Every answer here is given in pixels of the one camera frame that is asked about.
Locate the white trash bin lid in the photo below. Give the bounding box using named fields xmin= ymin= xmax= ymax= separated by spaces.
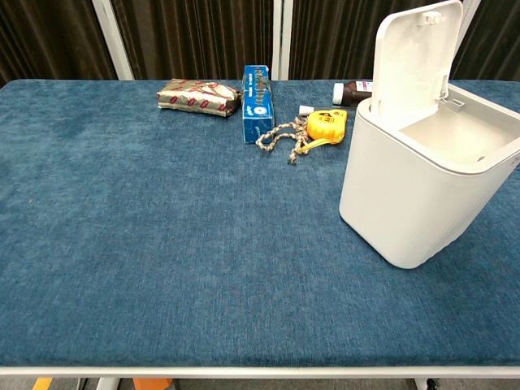
xmin=338 ymin=84 xmax=520 ymax=270

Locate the white plastic bin lid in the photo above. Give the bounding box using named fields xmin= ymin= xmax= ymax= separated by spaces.
xmin=370 ymin=0 xmax=465 ymax=117

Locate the blue rectangular cardboard box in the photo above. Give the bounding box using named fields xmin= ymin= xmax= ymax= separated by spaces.
xmin=241 ymin=63 xmax=276 ymax=145

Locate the blue table cloth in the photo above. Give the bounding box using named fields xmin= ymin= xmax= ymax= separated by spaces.
xmin=0 ymin=78 xmax=520 ymax=369

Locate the yellow tape measure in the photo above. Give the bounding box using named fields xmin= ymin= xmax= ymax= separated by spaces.
xmin=298 ymin=108 xmax=349 ymax=155

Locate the red patterned tissue pack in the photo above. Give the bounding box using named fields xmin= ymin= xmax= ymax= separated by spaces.
xmin=156 ymin=78 xmax=242 ymax=118

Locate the brown medicine bottle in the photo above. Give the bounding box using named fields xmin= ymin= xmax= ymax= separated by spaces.
xmin=332 ymin=80 xmax=375 ymax=107

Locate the dark brown curtain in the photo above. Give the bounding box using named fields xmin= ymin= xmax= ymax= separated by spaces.
xmin=0 ymin=0 xmax=520 ymax=87

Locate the orange object under table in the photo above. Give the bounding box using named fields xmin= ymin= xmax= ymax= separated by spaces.
xmin=132 ymin=378 xmax=171 ymax=390

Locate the beige braided rope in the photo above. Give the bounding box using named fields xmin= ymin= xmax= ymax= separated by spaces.
xmin=255 ymin=117 xmax=310 ymax=166

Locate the white metal frame post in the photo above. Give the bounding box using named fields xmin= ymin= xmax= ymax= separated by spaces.
xmin=271 ymin=0 xmax=294 ymax=81
xmin=90 ymin=0 xmax=135 ymax=81

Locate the white table edge frame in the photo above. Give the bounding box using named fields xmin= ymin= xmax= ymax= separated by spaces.
xmin=0 ymin=365 xmax=520 ymax=380

